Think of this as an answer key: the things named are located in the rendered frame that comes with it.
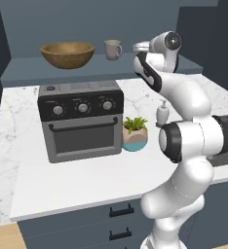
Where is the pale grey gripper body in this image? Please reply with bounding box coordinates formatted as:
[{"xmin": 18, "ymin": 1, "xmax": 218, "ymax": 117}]
[{"xmin": 133, "ymin": 41, "xmax": 152, "ymax": 53}]

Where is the blue-grey base cabinet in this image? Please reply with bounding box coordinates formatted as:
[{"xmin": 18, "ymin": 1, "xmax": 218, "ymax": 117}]
[{"xmin": 17, "ymin": 179, "xmax": 228, "ymax": 249}]

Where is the pale pink mug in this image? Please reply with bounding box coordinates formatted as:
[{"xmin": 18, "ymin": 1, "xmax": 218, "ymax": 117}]
[{"xmin": 103, "ymin": 39, "xmax": 124, "ymax": 61}]

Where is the grey oven knob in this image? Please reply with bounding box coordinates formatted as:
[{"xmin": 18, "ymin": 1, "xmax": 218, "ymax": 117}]
[
  {"xmin": 77, "ymin": 102, "xmax": 90, "ymax": 114},
  {"xmin": 102, "ymin": 99, "xmax": 114, "ymax": 111},
  {"xmin": 52, "ymin": 105, "xmax": 64, "ymax": 117}
]

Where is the white soap dispenser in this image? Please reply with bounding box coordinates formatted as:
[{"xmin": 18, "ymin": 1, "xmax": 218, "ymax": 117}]
[{"xmin": 155, "ymin": 98, "xmax": 171, "ymax": 128}]

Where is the brown wooden bowl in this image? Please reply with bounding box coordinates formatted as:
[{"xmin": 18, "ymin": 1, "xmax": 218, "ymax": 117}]
[{"xmin": 39, "ymin": 41, "xmax": 96, "ymax": 70}]

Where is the grey toaster oven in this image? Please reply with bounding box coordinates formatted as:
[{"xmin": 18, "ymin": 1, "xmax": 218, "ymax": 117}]
[{"xmin": 37, "ymin": 80, "xmax": 126, "ymax": 164}]

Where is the green plant in pot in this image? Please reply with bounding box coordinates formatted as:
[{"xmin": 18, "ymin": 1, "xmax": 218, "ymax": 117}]
[{"xmin": 121, "ymin": 116, "xmax": 150, "ymax": 153}]

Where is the grey toaster oven door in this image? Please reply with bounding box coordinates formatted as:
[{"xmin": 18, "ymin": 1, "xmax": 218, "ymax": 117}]
[{"xmin": 41, "ymin": 113, "xmax": 125, "ymax": 164}]

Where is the dark blue wall cabinet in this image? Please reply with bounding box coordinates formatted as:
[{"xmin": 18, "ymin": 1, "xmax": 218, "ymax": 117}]
[{"xmin": 175, "ymin": 0, "xmax": 228, "ymax": 97}]

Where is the black oven door handle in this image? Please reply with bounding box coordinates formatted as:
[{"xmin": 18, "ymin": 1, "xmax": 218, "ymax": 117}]
[{"xmin": 48, "ymin": 117, "xmax": 119, "ymax": 133}]

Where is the blue-grey wall shelf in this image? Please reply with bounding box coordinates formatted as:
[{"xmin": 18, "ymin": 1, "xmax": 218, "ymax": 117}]
[{"xmin": 0, "ymin": 53, "xmax": 205, "ymax": 89}]

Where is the black drawer handle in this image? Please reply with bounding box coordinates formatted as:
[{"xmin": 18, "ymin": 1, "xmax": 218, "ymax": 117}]
[
  {"xmin": 108, "ymin": 202, "xmax": 135, "ymax": 218},
  {"xmin": 108, "ymin": 227, "xmax": 133, "ymax": 242}
]

